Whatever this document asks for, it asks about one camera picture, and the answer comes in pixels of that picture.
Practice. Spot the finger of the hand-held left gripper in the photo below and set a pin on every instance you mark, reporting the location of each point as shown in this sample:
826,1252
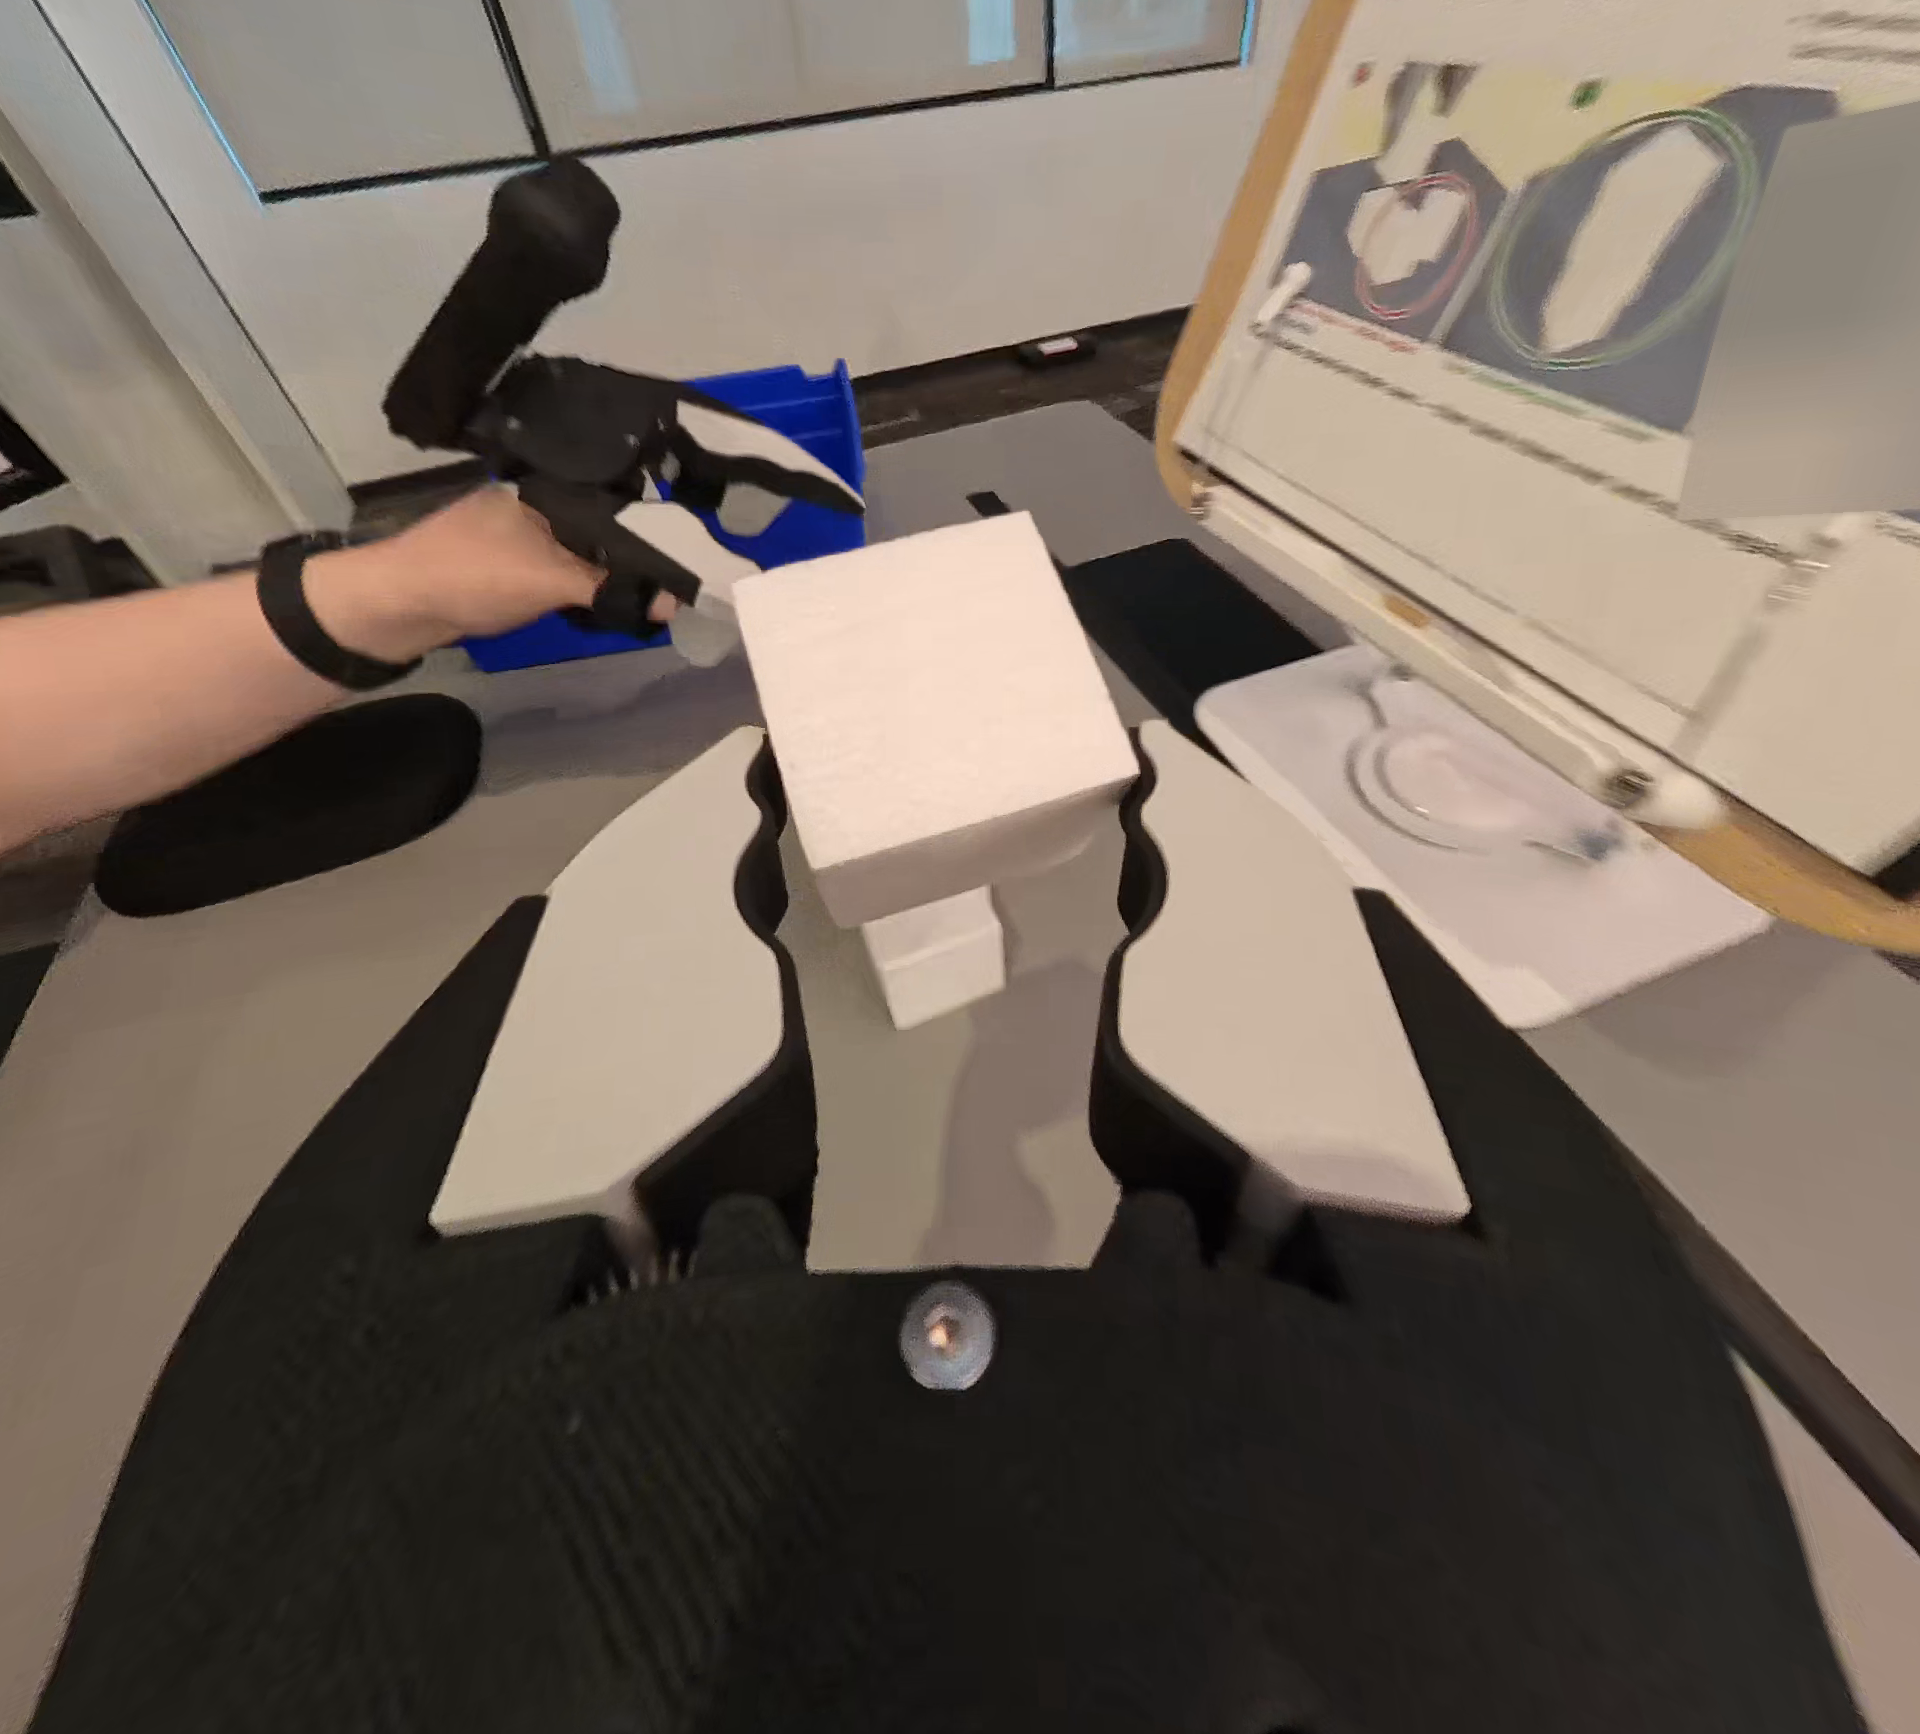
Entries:
765,453
683,549

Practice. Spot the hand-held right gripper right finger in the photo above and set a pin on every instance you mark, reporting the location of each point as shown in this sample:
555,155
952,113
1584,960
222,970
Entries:
1291,998

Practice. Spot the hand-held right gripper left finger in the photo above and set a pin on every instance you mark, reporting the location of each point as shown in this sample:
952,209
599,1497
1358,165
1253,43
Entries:
614,998

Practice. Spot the white hard foam cube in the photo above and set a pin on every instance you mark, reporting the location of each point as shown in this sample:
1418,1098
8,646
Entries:
931,714
939,962

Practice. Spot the person's left forearm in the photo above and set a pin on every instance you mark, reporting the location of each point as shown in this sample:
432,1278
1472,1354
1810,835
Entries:
151,685

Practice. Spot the person's left hand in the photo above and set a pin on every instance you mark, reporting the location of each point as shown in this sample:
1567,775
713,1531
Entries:
481,573

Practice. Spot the blue plastic bin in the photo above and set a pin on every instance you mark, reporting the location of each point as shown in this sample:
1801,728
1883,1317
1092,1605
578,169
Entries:
810,414

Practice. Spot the wooden book stand white base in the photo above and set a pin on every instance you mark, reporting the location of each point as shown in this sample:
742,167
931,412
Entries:
1500,895

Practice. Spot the small black floor device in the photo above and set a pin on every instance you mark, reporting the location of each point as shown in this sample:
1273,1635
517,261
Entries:
1059,348

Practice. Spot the black wristband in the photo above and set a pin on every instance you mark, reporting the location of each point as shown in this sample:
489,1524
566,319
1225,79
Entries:
308,617

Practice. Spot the printed instruction sheet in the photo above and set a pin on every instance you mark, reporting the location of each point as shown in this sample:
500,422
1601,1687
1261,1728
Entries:
1500,489

